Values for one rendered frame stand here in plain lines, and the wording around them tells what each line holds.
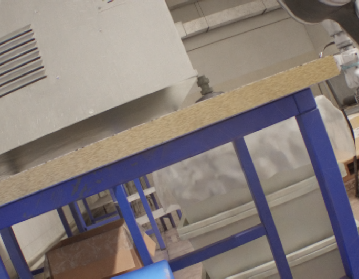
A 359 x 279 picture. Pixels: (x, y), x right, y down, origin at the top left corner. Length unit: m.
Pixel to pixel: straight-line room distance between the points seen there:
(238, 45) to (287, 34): 1.51
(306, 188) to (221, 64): 10.08
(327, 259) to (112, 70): 1.10
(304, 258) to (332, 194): 0.84
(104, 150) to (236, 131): 0.19
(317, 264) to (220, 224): 0.38
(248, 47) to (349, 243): 11.08
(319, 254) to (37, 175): 1.13
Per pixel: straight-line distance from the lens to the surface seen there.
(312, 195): 1.42
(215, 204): 1.39
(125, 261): 2.34
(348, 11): 1.11
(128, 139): 0.45
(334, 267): 1.51
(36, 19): 0.63
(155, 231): 3.23
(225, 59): 11.42
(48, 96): 0.59
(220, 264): 1.44
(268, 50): 11.77
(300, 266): 1.47
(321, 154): 0.60
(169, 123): 0.45
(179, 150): 0.55
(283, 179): 1.40
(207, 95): 0.58
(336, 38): 1.37
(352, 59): 1.34
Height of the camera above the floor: 0.72
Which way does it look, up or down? level
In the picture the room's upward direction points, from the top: 21 degrees counter-clockwise
